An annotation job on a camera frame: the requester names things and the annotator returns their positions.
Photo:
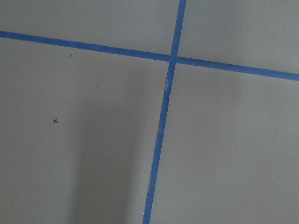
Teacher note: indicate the long vertical blue tape line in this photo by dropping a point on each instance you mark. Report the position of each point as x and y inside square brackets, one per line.
[164, 112]

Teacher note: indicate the horizontal blue tape line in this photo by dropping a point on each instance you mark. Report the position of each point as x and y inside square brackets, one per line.
[150, 55]

